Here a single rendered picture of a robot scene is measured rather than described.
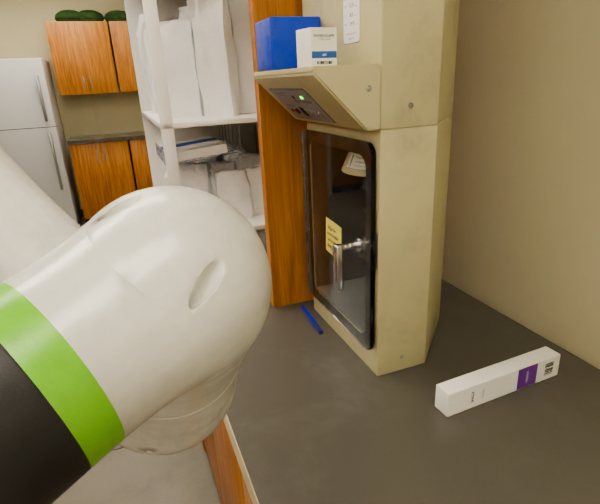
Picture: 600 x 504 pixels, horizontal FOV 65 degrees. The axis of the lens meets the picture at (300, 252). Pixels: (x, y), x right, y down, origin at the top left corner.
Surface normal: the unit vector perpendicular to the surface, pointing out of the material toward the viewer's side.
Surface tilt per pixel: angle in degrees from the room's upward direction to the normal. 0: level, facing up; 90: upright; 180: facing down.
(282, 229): 90
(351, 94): 90
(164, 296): 65
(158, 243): 44
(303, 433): 0
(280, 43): 90
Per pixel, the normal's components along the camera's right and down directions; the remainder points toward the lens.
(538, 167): -0.93, 0.17
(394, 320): 0.36, 0.31
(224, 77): -0.19, 0.46
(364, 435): -0.04, -0.94
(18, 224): 0.16, -0.50
